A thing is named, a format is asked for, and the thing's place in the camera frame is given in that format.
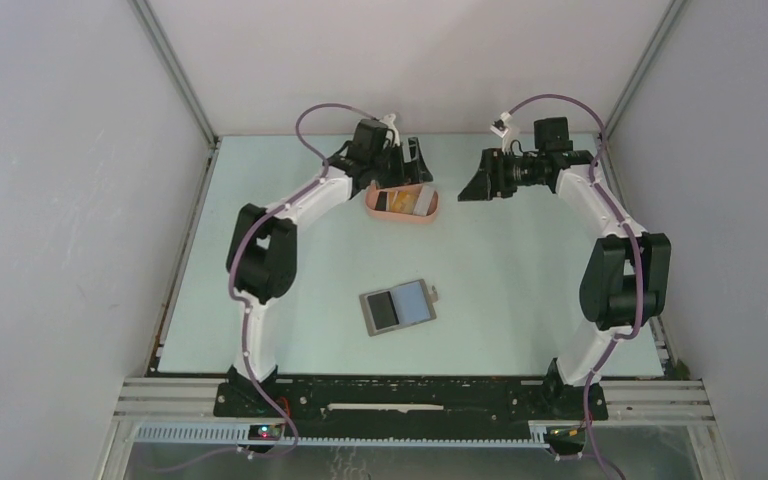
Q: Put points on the yellow VIP card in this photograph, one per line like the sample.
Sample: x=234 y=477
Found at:
x=402 y=202

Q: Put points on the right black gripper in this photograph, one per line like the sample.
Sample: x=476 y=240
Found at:
x=490 y=181

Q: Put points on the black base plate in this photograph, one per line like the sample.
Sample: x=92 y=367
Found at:
x=436 y=407

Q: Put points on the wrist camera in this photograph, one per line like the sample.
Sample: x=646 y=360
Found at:
x=393 y=134
x=505 y=130

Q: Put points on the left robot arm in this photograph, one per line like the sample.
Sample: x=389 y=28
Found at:
x=263 y=255

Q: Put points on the beige leather card holder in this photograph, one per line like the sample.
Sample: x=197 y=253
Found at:
x=414 y=303

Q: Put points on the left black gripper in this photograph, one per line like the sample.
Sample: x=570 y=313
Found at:
x=399 y=178

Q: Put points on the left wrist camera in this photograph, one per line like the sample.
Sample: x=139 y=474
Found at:
x=393 y=134

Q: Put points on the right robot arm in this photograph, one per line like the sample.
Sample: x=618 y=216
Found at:
x=624 y=283

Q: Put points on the black card in tray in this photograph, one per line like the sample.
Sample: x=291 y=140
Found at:
x=382 y=201

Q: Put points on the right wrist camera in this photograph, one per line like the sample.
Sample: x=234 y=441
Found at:
x=505 y=130

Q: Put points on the pink oval tray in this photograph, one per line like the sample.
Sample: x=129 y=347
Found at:
x=370 y=199

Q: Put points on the grey card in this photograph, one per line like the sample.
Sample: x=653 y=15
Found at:
x=382 y=310

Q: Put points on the white cable duct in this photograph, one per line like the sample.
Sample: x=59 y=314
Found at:
x=243 y=434

